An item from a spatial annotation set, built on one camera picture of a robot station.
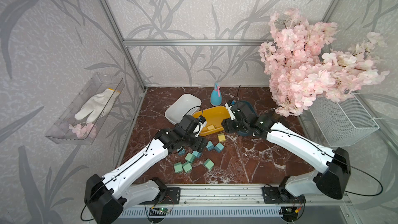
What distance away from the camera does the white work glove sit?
0.64 m

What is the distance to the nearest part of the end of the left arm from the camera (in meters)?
0.52

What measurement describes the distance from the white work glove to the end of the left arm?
307 millimetres
